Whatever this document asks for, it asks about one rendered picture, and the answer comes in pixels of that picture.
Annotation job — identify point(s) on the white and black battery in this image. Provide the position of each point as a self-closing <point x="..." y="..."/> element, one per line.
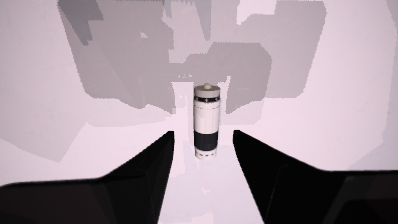
<point x="206" y="121"/>

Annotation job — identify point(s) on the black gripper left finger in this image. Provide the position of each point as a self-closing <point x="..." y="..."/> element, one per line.
<point x="132" y="193"/>

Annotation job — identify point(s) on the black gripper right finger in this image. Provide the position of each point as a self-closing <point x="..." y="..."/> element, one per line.
<point x="289" y="191"/>

